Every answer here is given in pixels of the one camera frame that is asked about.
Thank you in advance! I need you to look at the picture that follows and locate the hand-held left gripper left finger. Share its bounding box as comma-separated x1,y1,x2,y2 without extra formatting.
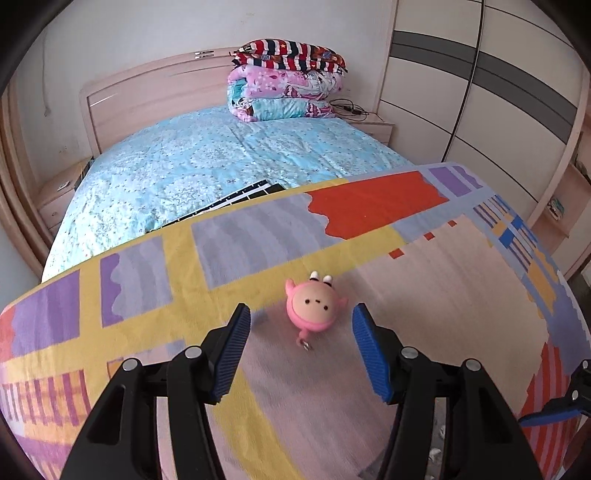
60,302,252,480

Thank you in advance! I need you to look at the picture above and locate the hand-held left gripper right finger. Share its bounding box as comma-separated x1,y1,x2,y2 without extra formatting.
352,302,543,480

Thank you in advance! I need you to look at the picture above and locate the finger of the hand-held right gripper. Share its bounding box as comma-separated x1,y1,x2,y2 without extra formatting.
518,357,591,428

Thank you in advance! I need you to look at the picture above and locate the pink round toy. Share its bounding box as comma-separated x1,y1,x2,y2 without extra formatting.
285,271,347,350

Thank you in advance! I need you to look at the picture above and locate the colourful patterned mat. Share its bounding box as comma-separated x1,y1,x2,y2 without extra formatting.
0,161,591,480

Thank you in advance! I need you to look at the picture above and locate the wooden corner shelf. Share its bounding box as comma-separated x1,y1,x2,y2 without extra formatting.
526,157,591,278

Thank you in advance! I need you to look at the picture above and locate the light blue bedsheet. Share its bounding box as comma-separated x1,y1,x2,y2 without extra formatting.
41,105,416,282

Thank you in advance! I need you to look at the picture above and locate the wooden nightstand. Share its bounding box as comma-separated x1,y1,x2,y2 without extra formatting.
36,157,93,241
342,113,396,146

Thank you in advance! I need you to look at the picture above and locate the pink folded quilt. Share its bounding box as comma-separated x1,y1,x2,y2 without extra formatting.
226,65,347,122

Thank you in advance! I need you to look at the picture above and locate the wooden headboard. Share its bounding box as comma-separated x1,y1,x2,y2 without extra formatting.
78,46,252,158

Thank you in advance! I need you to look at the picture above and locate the beige sliding wardrobe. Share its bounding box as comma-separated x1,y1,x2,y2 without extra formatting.
376,0,591,217

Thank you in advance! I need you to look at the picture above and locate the striped folded quilt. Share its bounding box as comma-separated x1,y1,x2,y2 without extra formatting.
231,39,349,75

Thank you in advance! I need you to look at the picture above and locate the black charger cable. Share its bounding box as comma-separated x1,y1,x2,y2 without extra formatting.
330,98,370,120

